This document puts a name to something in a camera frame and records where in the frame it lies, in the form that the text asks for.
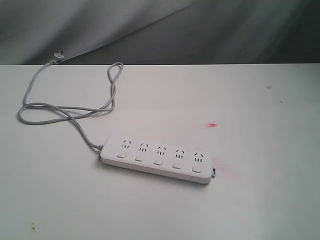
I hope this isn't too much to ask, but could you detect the white five-outlet power strip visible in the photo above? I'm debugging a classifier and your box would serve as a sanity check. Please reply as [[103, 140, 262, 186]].
[[100, 135, 216, 185]]

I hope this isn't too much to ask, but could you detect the grey backdrop cloth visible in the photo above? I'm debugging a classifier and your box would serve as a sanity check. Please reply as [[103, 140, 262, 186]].
[[0, 0, 320, 65]]

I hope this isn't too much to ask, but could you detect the grey power cord with plug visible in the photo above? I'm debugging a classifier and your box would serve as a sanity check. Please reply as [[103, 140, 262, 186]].
[[17, 58, 125, 150]]

